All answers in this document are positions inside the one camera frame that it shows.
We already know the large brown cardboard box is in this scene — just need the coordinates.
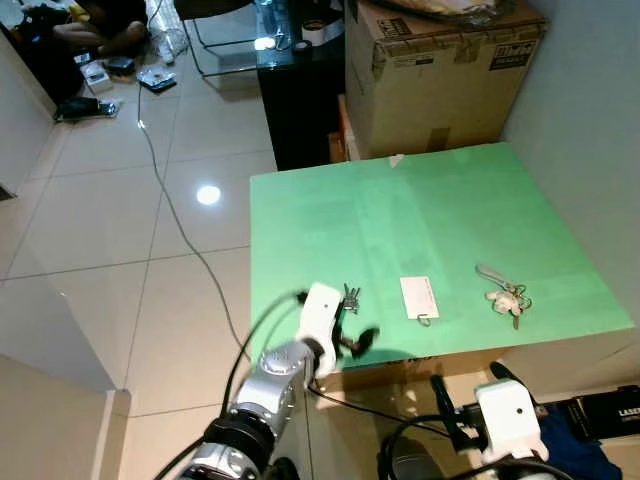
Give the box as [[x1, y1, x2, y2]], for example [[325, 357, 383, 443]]
[[344, 0, 550, 160]]

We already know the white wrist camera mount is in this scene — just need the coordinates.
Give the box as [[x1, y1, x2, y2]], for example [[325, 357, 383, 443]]
[[475, 378, 547, 464], [297, 283, 347, 379]]

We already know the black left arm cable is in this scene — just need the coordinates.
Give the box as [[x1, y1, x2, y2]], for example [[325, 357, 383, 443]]
[[222, 290, 309, 416]]

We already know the black laser toner box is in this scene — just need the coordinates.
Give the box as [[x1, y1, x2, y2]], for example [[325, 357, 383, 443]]
[[544, 384, 640, 442]]

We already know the grey floor cable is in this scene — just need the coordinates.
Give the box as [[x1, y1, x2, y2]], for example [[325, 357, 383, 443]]
[[134, 78, 257, 358]]

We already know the metal frame chair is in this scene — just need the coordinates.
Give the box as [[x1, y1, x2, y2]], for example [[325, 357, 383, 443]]
[[174, 0, 264, 80]]

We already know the white card key tag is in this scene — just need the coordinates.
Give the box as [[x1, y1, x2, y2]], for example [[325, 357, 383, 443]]
[[399, 275, 442, 327]]

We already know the shiny plastic packet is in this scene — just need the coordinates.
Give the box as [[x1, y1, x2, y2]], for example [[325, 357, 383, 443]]
[[134, 64, 180, 95]]

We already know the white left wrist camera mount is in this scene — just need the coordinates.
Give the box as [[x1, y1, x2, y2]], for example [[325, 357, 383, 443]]
[[297, 283, 347, 379]]

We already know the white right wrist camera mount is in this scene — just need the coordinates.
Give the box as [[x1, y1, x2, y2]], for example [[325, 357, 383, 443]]
[[475, 378, 547, 464]]

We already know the blue cloth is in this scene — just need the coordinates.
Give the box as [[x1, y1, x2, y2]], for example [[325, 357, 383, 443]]
[[534, 404, 624, 480]]

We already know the black cabinet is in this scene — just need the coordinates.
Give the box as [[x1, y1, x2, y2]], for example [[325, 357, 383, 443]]
[[256, 28, 349, 172]]

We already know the brown cardboard table box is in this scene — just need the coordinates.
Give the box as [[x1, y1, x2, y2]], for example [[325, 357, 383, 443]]
[[340, 348, 536, 393]]

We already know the plush toy keychain with keys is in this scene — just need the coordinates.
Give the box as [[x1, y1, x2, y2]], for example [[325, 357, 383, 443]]
[[474, 262, 535, 331]]

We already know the black bag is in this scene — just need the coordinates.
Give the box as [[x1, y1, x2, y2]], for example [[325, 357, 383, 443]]
[[0, 5, 87, 102]]

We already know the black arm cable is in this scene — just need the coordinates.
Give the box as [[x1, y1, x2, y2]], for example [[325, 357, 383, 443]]
[[377, 412, 471, 480], [222, 290, 309, 416]]

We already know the green table mat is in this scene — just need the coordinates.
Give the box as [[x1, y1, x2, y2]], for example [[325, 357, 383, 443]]
[[248, 142, 638, 374]]

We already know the small white device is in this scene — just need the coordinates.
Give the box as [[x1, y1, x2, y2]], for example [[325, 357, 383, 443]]
[[79, 59, 114, 94]]

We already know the clear plastic bag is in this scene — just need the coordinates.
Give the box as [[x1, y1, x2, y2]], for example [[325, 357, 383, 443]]
[[144, 0, 192, 64]]

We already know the sitting person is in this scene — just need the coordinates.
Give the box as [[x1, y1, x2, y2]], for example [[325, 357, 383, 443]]
[[50, 0, 152, 57]]

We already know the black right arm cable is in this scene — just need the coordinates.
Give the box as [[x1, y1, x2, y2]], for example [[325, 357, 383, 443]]
[[377, 412, 471, 480]]

